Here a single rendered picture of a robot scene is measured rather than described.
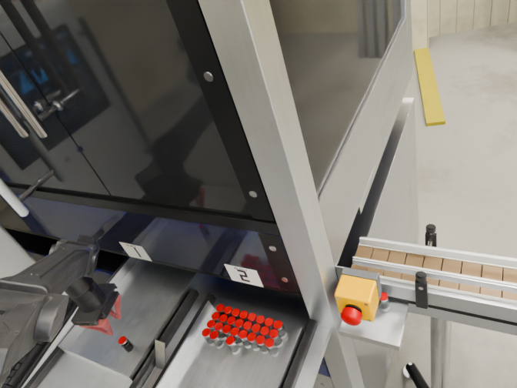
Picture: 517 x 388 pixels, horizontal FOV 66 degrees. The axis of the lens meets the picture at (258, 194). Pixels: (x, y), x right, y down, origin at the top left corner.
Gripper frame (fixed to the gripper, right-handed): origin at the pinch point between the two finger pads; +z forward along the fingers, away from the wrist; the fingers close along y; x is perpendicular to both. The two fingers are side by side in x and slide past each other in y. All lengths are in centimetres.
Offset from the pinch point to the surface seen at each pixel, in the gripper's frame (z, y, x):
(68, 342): 8.3, -0.3, 18.7
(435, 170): 93, 165, -95
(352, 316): -4, 0, -56
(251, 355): 9.6, -1.3, -32.6
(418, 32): 71, 338, -105
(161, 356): 7.1, -3.8, -11.5
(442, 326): 22, 14, -75
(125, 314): 9.6, 9.0, 6.4
